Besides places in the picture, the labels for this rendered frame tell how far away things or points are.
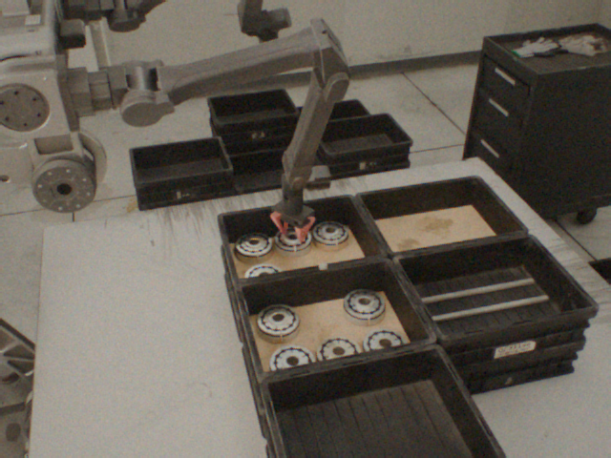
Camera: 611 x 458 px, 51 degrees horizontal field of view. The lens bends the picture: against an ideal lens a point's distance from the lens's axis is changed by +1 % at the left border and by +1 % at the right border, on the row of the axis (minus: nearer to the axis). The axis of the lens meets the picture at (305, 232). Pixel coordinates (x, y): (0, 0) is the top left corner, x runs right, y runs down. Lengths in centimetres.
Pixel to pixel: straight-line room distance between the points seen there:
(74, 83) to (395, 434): 92
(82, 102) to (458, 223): 115
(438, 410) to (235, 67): 82
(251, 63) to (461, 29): 400
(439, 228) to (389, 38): 313
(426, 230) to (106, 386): 97
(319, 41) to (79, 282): 110
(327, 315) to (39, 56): 86
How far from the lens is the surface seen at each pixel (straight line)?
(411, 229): 188
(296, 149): 150
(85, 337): 181
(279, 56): 122
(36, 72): 121
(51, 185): 158
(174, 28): 446
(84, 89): 121
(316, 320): 158
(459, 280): 174
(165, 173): 283
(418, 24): 496
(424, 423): 141
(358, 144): 299
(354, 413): 140
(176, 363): 169
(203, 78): 122
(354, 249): 179
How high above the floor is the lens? 195
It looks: 37 degrees down
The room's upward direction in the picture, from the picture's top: straight up
